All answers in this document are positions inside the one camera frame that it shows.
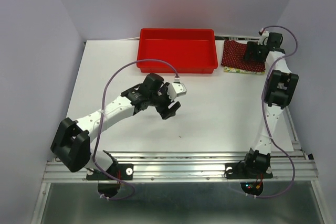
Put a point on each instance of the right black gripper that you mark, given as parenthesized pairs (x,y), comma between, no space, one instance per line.
(252,45)

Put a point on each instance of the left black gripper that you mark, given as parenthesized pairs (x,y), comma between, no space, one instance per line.
(164,111)

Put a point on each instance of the red polka dot skirt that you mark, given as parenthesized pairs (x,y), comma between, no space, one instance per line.
(233,53)

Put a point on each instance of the lemon print skirt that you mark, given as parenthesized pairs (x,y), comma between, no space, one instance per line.
(235,70)

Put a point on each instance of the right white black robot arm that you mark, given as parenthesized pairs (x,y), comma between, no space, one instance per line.
(277,94)

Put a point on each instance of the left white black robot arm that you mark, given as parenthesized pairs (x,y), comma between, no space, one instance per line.
(72,142)

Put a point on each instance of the red plastic bin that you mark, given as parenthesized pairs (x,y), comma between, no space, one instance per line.
(191,51)

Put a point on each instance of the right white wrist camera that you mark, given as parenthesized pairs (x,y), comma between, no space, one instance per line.
(264,34)

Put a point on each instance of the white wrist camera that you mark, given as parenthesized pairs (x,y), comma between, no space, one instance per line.
(264,34)
(175,90)

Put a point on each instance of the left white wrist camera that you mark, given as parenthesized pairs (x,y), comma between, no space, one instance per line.
(175,90)

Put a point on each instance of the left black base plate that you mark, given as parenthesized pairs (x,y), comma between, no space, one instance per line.
(119,171)

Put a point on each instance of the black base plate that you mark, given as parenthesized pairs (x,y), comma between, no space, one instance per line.
(119,171)
(238,171)

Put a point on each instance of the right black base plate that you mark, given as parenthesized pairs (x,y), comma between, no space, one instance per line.
(238,171)

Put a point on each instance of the aluminium mounting rail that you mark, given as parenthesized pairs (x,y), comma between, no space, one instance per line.
(176,167)

